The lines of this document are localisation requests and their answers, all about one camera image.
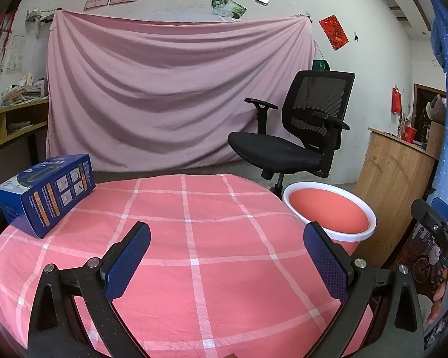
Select pink white trash bin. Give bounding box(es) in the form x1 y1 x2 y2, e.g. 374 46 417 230
282 182 377 254

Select person right hand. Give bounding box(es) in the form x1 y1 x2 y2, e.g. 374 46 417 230
426 268 448 325

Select wooden curved counter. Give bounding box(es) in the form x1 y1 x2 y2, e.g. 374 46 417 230
355 129 437 268

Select red cup on counter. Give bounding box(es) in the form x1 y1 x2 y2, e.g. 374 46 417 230
401 126 417 144

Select blue cardboard box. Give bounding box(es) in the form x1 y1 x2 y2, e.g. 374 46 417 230
0 154 96 239

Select red hanging lantern decoration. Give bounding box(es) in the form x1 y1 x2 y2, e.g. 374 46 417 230
391 86 402 115

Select pink checkered table cloth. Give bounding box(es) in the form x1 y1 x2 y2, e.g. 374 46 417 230
0 175 340 357

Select black office chair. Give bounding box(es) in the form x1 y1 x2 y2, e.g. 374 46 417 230
227 70 356 198

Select pink hanging sheet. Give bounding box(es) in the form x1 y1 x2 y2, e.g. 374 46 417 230
46 10 315 172

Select stack of books papers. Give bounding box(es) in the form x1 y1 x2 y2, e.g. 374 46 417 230
1 74 48 107

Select red hanging tassel ornament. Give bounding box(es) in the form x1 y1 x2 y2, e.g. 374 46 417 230
0 0 22 44

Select green photo prints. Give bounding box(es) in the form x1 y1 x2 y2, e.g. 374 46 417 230
212 0 248 19

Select wooden wall shelf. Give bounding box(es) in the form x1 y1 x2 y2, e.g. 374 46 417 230
0 98 50 180

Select red paper wall poster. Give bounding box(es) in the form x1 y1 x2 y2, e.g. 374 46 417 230
319 15 349 51

